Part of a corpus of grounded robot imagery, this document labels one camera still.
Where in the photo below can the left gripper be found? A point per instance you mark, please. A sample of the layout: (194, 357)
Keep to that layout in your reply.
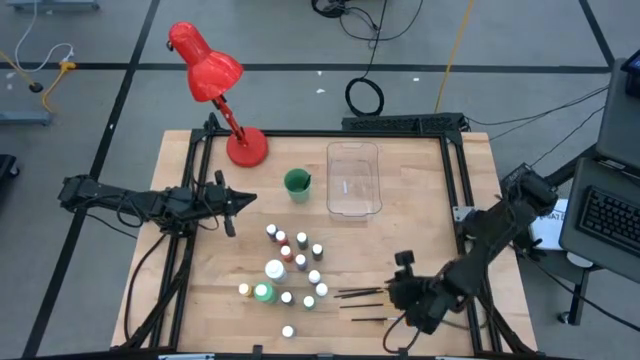
(210, 202)

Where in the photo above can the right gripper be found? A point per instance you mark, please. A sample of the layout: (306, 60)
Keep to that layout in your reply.
(422, 305)

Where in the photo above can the black paintbrush gold ferrule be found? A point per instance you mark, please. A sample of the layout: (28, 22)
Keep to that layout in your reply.
(357, 294)
(360, 289)

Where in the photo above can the red paint bottle white cap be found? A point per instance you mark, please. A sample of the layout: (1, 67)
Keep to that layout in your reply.
(281, 237)

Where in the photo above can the orange paint bottle white cap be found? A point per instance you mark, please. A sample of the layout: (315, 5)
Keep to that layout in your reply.
(286, 253)

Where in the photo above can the dark green paint bottle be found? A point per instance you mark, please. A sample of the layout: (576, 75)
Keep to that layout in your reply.
(302, 240)

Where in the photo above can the white paint bottle black bands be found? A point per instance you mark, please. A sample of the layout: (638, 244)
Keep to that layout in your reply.
(314, 276)
(321, 289)

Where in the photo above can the purple paint bottle white cap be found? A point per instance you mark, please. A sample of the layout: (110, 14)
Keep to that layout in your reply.
(300, 261)

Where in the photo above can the yellow paint bottle white cap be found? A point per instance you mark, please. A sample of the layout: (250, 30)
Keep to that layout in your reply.
(245, 289)

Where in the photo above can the black paint bottle white cap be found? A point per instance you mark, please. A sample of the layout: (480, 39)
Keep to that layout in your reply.
(317, 251)

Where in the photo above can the green paint bottle white cap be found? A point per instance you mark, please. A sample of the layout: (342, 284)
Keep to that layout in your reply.
(309, 302)

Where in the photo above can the clear plastic bin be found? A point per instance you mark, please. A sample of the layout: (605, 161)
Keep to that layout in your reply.
(355, 180)

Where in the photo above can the grey paint bottle white cap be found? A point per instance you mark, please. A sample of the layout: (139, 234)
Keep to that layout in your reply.
(288, 331)

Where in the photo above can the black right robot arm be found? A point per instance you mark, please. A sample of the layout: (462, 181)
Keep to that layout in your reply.
(530, 192)

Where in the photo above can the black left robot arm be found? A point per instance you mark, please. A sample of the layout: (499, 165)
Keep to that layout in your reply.
(130, 197)

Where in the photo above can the large white paint bottle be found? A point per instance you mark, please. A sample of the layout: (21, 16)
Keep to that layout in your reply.
(275, 270)

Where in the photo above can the large green paint bottle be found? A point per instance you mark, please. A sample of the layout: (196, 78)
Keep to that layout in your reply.
(264, 292)

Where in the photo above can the brown paint bottle white cap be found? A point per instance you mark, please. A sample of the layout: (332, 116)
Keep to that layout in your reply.
(287, 298)

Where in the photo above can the light green plastic cup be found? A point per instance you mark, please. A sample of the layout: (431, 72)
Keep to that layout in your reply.
(296, 195)

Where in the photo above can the red desk lamp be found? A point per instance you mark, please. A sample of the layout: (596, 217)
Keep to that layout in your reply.
(210, 70)

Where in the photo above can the white paper sheet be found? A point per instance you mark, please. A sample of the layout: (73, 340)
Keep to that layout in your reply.
(550, 231)

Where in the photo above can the black power strip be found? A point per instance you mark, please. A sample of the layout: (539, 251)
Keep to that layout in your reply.
(400, 122)

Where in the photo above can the black workstation leg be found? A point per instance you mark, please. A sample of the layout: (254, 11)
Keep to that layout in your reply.
(580, 300)

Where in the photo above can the black keyboard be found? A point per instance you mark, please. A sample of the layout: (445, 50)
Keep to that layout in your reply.
(607, 220)

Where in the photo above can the grey stand foot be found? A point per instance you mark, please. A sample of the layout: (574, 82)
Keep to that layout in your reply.
(50, 4)
(25, 118)

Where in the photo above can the black floor disc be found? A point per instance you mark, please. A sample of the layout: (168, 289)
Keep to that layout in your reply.
(36, 87)

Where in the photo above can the black caster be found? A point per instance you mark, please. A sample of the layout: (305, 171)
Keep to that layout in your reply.
(7, 165)

